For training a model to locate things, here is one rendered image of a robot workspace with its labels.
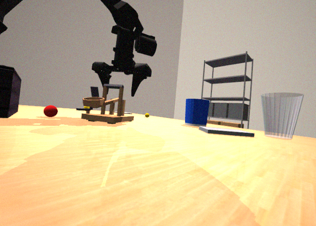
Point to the red ball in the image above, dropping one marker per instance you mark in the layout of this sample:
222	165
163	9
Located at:
50	111

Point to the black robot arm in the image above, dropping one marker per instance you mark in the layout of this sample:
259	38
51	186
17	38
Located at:
124	16

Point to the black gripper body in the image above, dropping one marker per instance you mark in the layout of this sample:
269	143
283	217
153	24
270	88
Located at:
122	61

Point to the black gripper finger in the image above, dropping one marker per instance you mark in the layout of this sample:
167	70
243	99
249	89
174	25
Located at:
104	77
136	80

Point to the clear plastic cup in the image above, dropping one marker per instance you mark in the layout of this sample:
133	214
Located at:
280	113

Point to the blue cup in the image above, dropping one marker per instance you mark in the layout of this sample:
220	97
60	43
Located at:
196	112

